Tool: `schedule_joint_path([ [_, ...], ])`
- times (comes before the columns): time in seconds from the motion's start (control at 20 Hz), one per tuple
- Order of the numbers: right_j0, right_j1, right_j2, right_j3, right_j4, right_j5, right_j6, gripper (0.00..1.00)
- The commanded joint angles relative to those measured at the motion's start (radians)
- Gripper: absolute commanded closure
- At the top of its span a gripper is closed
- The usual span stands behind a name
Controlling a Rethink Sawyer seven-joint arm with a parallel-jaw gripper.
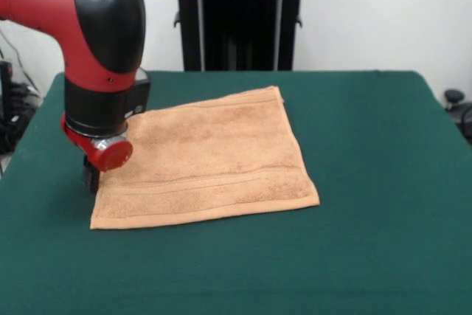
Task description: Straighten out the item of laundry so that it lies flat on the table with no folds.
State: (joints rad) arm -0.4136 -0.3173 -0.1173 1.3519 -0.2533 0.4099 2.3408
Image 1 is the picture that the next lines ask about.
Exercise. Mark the tan terry towel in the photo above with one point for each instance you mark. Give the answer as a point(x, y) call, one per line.
point(221, 167)

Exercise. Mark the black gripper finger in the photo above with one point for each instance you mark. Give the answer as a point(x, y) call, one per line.
point(90, 178)

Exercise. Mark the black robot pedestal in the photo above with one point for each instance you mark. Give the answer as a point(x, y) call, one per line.
point(239, 16)

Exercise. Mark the dark green table cloth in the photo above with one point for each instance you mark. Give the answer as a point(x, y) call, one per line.
point(368, 237)

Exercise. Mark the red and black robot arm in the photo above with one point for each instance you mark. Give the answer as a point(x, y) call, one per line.
point(96, 53)

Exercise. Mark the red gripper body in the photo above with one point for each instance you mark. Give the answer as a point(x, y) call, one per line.
point(107, 154)

